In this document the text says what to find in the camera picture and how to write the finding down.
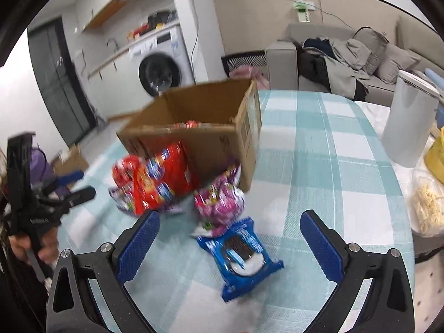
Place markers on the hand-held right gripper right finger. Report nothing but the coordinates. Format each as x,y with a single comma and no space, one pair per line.
319,246

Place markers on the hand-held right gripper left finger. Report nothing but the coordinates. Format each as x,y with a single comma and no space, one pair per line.
138,246

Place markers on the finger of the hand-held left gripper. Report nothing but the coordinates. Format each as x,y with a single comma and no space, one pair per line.
71,177
81,195

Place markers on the red white snack packet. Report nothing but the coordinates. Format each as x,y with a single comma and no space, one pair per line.
123,175

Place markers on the large red snack bag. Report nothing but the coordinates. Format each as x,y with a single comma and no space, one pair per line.
166,177

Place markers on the blue cookie packet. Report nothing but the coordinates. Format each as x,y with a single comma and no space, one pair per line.
242,249

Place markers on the brown cardboard box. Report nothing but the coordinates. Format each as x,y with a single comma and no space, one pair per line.
215,152

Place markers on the small red snack packet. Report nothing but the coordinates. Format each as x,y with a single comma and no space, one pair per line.
187,125

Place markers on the person's left hand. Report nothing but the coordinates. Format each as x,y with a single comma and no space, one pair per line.
48,246

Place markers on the flat cardboard box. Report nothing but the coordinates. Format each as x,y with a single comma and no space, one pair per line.
73,161

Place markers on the purple backpack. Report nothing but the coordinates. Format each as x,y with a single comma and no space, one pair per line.
40,166

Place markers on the teal checked tablecloth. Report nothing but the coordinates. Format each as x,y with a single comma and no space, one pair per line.
312,166

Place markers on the dark glass door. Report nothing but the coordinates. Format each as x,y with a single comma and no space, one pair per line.
59,83

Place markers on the clear bag of noodles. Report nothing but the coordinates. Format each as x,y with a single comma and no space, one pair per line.
428,201

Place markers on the white kitchen counter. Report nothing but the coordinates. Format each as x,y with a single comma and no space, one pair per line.
114,57

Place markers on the metal faucet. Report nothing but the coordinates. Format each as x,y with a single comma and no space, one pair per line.
112,43

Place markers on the yellow plastic bag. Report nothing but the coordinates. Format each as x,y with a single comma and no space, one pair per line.
437,156

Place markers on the white trash bin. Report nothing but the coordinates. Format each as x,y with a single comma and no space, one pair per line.
406,121

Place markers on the white washing machine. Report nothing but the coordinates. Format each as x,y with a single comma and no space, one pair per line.
170,48

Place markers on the red box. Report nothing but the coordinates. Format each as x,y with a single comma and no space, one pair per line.
140,30

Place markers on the grey jacket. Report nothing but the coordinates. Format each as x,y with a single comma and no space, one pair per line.
343,73

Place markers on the black pressure cooker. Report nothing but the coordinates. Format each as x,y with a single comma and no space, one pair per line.
158,20

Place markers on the dark clothes pile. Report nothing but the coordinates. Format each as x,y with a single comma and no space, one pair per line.
312,66

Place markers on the grey sofa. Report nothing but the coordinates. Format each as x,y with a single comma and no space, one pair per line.
282,64

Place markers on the pink plastic bag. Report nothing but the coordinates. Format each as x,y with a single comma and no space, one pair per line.
246,73

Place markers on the light grey pillow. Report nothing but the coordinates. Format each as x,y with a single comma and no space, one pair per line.
395,63

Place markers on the black patterned chair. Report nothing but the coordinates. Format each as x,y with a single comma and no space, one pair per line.
242,59

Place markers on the light blue pillow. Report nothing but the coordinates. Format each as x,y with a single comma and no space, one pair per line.
434,75

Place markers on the large grey pillow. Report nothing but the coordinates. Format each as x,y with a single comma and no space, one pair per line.
371,47

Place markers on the white wall cabinet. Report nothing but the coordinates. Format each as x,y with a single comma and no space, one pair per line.
104,3

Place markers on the green white wall device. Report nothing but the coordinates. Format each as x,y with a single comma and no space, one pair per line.
303,12

